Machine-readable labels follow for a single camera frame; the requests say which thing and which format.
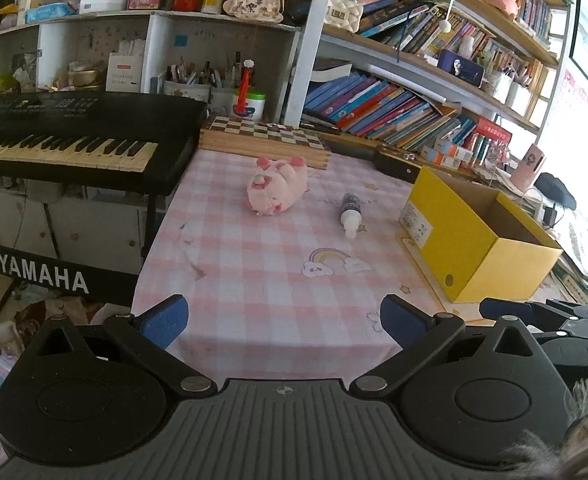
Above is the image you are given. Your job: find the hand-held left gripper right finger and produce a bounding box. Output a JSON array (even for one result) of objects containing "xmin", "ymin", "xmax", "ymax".
[{"xmin": 349, "ymin": 293, "xmax": 550, "ymax": 399}]

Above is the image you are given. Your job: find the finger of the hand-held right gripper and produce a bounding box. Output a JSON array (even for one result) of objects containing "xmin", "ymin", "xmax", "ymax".
[
  {"xmin": 478, "ymin": 297, "xmax": 543, "ymax": 334},
  {"xmin": 546, "ymin": 297, "xmax": 588, "ymax": 324}
]

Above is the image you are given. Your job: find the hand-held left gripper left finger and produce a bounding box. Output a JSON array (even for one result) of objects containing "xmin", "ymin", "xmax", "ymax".
[{"xmin": 21, "ymin": 293, "xmax": 217, "ymax": 397}]

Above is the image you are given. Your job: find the yellow cardboard box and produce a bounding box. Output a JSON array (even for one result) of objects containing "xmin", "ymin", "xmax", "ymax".
[{"xmin": 398, "ymin": 165, "xmax": 565, "ymax": 305}]

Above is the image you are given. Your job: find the pink checked cloth desktop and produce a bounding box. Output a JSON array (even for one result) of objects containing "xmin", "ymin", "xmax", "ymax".
[{"xmin": 131, "ymin": 147, "xmax": 565, "ymax": 382}]

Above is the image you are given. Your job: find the pile of books and newspapers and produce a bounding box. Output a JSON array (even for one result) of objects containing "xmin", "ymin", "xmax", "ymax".
[{"xmin": 548, "ymin": 210, "xmax": 588, "ymax": 307}]

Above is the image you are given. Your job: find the white cabinet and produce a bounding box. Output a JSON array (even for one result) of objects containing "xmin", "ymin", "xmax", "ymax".
[{"xmin": 0, "ymin": 179, "xmax": 151, "ymax": 277}]

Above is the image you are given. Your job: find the black cap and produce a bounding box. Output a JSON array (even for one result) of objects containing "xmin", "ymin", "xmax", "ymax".
[{"xmin": 533, "ymin": 172, "xmax": 580, "ymax": 209}]

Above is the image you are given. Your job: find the stack of papers and magazines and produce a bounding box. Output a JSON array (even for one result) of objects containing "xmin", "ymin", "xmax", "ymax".
[{"xmin": 474, "ymin": 159, "xmax": 542, "ymax": 211}]

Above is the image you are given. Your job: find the black keyboard stand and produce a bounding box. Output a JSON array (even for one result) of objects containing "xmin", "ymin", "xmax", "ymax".
[{"xmin": 0, "ymin": 175, "xmax": 157, "ymax": 332}]

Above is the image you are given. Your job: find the black box with metal knobs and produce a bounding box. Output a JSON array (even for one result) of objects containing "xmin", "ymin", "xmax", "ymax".
[{"xmin": 373, "ymin": 144, "xmax": 421, "ymax": 184}]

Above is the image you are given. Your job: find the orange white small box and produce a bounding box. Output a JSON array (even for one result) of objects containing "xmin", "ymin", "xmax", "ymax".
[
  {"xmin": 420, "ymin": 147, "xmax": 462, "ymax": 170},
  {"xmin": 433, "ymin": 139, "xmax": 475, "ymax": 159}
]

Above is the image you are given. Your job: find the pink pig plush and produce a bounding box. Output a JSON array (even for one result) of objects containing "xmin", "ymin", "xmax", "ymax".
[{"xmin": 246, "ymin": 155, "xmax": 310, "ymax": 218}]

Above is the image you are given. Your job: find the red book box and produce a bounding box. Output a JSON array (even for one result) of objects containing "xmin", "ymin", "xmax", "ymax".
[{"xmin": 473, "ymin": 117, "xmax": 514, "ymax": 161}]

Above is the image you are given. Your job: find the wooden chessboard box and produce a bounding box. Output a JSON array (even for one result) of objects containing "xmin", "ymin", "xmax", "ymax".
[{"xmin": 198, "ymin": 114, "xmax": 333, "ymax": 170}]

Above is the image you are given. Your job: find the row of colourful leaning books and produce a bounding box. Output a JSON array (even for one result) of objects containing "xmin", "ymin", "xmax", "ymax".
[{"xmin": 302, "ymin": 70, "xmax": 477, "ymax": 149}]

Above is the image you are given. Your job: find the white tub green lid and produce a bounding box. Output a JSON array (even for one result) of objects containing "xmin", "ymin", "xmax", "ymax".
[{"xmin": 233, "ymin": 90, "xmax": 267, "ymax": 122}]

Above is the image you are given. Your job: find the black electronic keyboard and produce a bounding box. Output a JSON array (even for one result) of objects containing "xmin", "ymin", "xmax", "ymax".
[{"xmin": 0, "ymin": 90, "xmax": 209, "ymax": 196}]

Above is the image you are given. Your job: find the white pen holder with pens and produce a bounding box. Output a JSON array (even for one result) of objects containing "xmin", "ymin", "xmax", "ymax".
[{"xmin": 163, "ymin": 60, "xmax": 213, "ymax": 104}]

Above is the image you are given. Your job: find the red white tube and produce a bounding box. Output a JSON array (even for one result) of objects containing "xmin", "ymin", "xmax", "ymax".
[{"xmin": 238, "ymin": 59, "xmax": 255, "ymax": 111}]

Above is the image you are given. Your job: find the white carton red label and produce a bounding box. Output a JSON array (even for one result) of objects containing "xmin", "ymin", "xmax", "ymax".
[{"xmin": 106, "ymin": 53, "xmax": 145, "ymax": 94}]

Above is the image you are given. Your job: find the thick grey book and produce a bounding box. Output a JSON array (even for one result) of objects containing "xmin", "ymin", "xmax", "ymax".
[{"xmin": 311, "ymin": 58, "xmax": 355, "ymax": 84}]

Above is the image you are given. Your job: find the white cubby shelf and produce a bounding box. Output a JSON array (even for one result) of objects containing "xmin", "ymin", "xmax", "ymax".
[{"xmin": 0, "ymin": 9, "xmax": 303, "ymax": 127}]

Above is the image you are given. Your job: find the row of slim upright books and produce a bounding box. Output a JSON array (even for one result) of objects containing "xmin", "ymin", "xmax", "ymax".
[{"xmin": 358, "ymin": 0, "xmax": 545, "ymax": 91}]

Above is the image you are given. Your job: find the white bookshelf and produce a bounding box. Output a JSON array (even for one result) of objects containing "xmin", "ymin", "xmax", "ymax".
[{"xmin": 283, "ymin": 0, "xmax": 575, "ymax": 162}]

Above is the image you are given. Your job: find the white quilted handbag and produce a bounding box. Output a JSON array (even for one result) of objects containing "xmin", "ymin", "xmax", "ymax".
[{"xmin": 323, "ymin": 0, "xmax": 365, "ymax": 34}]

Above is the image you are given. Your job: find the white flat box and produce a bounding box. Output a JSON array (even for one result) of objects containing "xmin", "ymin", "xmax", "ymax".
[{"xmin": 78, "ymin": 0, "xmax": 128, "ymax": 15}]

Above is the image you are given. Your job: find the blue wet wipes pack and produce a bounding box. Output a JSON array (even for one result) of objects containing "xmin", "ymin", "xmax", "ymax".
[{"xmin": 23, "ymin": 2, "xmax": 78, "ymax": 24}]

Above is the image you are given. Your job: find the pink wall poster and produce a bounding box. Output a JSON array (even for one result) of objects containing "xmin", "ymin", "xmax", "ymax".
[{"xmin": 558, "ymin": 69, "xmax": 588, "ymax": 127}]

